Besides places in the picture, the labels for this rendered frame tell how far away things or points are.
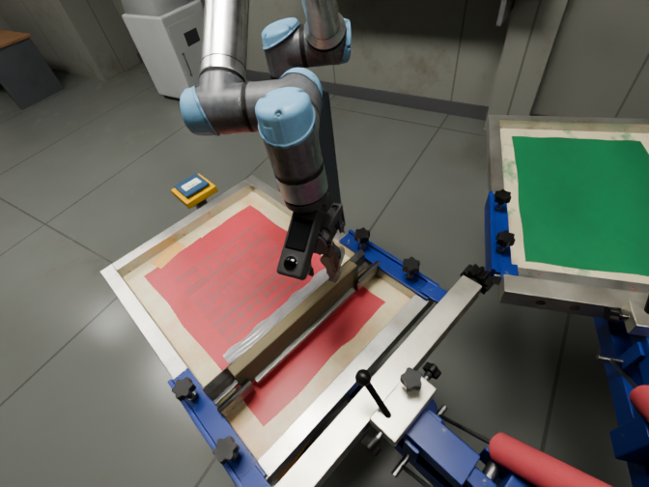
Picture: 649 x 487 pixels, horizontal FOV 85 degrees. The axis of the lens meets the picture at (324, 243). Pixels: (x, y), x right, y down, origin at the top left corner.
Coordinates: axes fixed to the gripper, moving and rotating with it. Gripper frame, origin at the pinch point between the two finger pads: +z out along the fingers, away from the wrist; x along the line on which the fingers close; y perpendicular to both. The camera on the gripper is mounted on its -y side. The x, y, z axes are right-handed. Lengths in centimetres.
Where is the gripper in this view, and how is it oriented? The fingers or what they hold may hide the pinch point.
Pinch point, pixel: (321, 277)
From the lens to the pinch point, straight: 69.8
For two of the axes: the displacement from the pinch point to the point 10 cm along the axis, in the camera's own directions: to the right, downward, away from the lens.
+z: 1.6, 6.7, 7.3
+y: 4.1, -7.2, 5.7
